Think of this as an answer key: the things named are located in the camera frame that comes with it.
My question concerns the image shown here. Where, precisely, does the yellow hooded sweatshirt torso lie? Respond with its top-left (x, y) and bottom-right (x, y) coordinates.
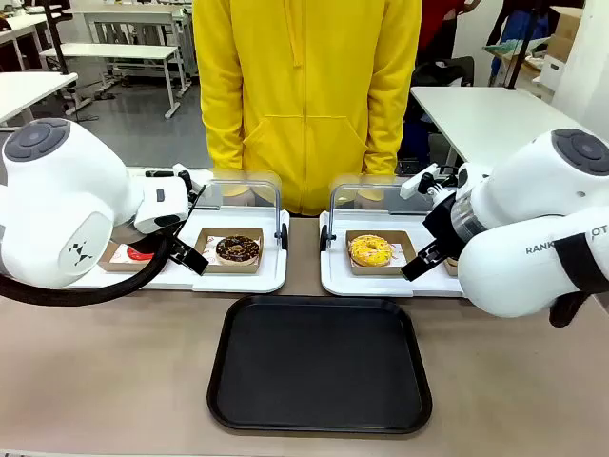
top-left (191, 0), bottom-right (423, 217)

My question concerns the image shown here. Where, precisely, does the person in dark clothes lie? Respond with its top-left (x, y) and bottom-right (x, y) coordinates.
top-left (484, 0), bottom-right (565, 88)

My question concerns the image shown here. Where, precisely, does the black plastic serving tray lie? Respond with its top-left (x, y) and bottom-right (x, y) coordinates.
top-left (206, 294), bottom-right (433, 435)

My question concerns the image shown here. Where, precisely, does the white storage box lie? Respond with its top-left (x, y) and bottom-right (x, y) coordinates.
top-left (540, 53), bottom-right (568, 81)

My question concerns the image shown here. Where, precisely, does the person's right hand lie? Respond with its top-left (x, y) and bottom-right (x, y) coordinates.
top-left (211, 166), bottom-right (283, 197)

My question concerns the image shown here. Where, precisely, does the black monitor pole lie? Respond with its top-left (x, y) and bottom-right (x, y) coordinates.
top-left (43, 0), bottom-right (73, 76)

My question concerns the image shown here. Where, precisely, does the person's left hand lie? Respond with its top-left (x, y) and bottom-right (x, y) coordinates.
top-left (329, 172), bottom-right (397, 199)

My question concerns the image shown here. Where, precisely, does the white table with pole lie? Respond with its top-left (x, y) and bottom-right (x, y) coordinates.
top-left (0, 70), bottom-right (80, 132)

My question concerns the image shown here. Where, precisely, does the white display tray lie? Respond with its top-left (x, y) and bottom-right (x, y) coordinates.
top-left (318, 209), bottom-right (470, 299)
top-left (70, 208), bottom-right (291, 294)

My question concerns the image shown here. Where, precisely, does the white tall desk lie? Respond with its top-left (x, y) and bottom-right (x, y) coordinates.
top-left (61, 3), bottom-right (194, 91)

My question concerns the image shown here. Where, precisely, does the person's right forearm yellow sleeve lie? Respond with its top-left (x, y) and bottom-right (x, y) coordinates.
top-left (198, 80), bottom-right (246, 171)

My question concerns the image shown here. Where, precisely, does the large white office table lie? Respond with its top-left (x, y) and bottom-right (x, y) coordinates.
top-left (409, 85), bottom-right (601, 182)

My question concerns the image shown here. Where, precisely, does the brown cardboard box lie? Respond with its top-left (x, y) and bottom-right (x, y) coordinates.
top-left (549, 6), bottom-right (585, 64)

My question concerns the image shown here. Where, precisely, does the red glazed donut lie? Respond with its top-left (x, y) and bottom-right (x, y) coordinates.
top-left (124, 243), bottom-right (157, 264)

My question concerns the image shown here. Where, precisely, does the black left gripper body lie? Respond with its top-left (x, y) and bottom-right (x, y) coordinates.
top-left (164, 222), bottom-right (191, 253)

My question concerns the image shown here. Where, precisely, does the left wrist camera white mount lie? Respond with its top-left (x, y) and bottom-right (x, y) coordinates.
top-left (171, 163), bottom-right (208, 205)

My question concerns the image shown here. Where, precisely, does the yellow sprinkled donut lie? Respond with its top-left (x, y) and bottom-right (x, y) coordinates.
top-left (348, 233), bottom-right (394, 268)

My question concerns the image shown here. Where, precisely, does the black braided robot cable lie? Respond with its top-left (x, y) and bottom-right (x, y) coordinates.
top-left (0, 232), bottom-right (173, 304)

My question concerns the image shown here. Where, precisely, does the chocolate sprinkled donut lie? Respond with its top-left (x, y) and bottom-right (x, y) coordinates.
top-left (214, 234), bottom-right (262, 266)

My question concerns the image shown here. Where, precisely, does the black office chair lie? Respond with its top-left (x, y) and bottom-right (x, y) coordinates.
top-left (411, 55), bottom-right (476, 89)

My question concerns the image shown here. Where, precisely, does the black stand pole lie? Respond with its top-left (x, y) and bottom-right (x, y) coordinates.
top-left (504, 41), bottom-right (530, 91)

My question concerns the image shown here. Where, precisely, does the person in red shirt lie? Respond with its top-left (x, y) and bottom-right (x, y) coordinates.
top-left (417, 0), bottom-right (482, 66)

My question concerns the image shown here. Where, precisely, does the person's left forearm yellow sleeve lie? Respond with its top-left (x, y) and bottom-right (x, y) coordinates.
top-left (362, 80), bottom-right (411, 176)

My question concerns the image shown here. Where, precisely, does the white low bench table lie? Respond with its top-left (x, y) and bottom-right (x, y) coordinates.
top-left (39, 42), bottom-right (181, 119)

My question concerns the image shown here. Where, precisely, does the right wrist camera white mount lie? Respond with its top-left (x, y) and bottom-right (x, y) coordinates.
top-left (399, 163), bottom-right (459, 202)

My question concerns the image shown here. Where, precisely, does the black velcro strap cable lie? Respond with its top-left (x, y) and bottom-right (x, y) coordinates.
top-left (548, 232), bottom-right (609, 328)

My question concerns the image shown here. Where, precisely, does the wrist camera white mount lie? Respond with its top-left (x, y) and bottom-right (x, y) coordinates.
top-left (399, 163), bottom-right (459, 202)
top-left (171, 163), bottom-right (208, 205)

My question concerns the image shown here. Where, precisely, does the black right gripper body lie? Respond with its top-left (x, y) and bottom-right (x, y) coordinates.
top-left (422, 193), bottom-right (471, 254)

